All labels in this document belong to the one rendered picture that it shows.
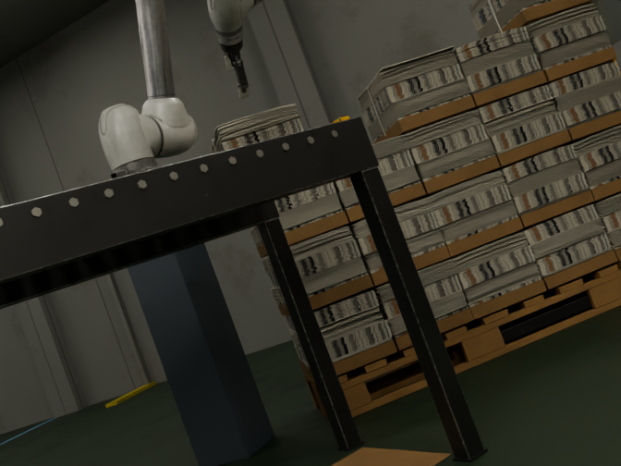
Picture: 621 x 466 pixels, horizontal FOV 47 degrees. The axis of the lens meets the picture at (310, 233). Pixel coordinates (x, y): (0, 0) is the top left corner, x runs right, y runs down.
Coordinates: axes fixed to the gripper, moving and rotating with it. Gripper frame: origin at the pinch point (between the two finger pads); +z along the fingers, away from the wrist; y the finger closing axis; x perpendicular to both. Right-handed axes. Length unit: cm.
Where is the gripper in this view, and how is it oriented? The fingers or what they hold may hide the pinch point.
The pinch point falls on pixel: (237, 80)
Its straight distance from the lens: 251.2
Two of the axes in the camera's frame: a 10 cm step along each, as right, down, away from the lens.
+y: 3.8, 7.9, -4.8
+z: 0.2, 5.1, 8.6
